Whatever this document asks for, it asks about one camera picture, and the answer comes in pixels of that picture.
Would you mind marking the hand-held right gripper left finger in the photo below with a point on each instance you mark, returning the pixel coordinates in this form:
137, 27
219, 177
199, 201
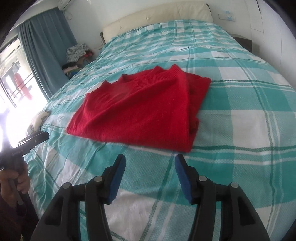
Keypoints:
116, 183

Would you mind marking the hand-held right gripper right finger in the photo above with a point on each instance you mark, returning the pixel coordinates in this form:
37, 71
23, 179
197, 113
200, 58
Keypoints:
185, 183

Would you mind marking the red knit sweater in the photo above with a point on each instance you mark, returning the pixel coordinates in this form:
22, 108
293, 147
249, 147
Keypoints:
138, 109

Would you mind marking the person's left forearm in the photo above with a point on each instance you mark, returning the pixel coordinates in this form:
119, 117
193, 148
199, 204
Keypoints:
13, 222

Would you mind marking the pile of clothes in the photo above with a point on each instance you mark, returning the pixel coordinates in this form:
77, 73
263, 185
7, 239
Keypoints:
75, 54

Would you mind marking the person's left hand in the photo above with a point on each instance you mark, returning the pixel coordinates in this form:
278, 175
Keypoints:
23, 180

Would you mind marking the beige cushion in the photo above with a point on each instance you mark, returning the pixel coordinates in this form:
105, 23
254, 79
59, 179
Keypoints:
38, 120

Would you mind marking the black window railing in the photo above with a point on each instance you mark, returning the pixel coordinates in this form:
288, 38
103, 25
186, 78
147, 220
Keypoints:
7, 92

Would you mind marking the red hanging garment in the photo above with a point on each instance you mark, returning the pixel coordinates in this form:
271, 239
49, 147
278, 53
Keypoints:
22, 85

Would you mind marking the bed with teal plaid cover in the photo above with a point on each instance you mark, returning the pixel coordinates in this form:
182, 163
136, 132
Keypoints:
231, 120

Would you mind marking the blue curtain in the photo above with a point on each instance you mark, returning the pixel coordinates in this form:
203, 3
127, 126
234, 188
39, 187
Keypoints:
44, 51

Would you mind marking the dark wooden nightstand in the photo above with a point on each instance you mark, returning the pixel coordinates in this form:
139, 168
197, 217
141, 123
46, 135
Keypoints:
242, 41

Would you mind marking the cream padded headboard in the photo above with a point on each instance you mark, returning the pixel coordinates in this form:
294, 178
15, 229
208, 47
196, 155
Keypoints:
161, 14

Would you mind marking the white wardrobe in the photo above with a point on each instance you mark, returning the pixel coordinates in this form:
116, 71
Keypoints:
272, 34

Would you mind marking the white wall switch panel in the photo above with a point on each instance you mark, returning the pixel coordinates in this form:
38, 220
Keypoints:
226, 15

